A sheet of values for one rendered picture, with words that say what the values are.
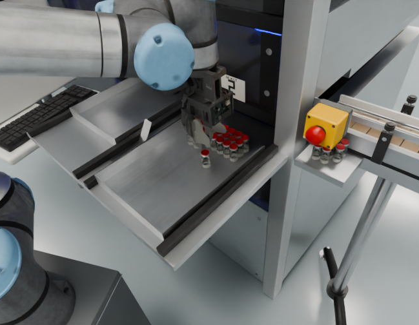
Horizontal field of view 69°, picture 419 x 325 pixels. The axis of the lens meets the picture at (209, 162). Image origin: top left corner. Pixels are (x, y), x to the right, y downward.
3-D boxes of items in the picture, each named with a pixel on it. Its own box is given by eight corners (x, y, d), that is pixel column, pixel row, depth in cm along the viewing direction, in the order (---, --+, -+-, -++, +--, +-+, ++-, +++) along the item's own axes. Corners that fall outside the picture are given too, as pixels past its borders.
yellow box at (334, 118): (317, 123, 75) (322, 97, 70) (346, 134, 71) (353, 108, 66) (301, 138, 71) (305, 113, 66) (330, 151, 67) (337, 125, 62)
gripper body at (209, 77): (210, 132, 62) (204, 78, 54) (181, 117, 67) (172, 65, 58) (234, 115, 66) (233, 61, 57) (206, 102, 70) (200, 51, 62)
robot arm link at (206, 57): (167, 42, 55) (199, 28, 59) (172, 66, 59) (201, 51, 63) (196, 52, 51) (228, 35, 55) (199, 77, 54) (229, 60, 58)
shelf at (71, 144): (145, 76, 122) (144, 71, 120) (303, 146, 84) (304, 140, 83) (28, 137, 98) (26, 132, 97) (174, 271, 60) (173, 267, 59)
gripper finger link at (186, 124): (186, 139, 67) (184, 103, 62) (182, 137, 68) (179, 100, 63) (202, 131, 70) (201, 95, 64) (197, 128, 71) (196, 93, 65)
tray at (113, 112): (152, 75, 117) (150, 66, 115) (201, 95, 104) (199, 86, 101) (73, 117, 101) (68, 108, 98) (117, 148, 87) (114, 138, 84)
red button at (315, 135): (310, 133, 70) (313, 119, 67) (327, 140, 67) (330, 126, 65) (302, 142, 68) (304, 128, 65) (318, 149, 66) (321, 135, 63)
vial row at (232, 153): (192, 132, 89) (190, 119, 86) (239, 158, 79) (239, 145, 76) (186, 136, 88) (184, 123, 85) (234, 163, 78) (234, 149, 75)
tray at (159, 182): (194, 120, 94) (193, 110, 91) (264, 155, 79) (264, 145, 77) (98, 184, 77) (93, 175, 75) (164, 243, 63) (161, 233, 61)
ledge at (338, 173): (321, 137, 86) (321, 131, 84) (367, 156, 79) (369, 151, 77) (294, 164, 79) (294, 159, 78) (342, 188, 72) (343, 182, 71)
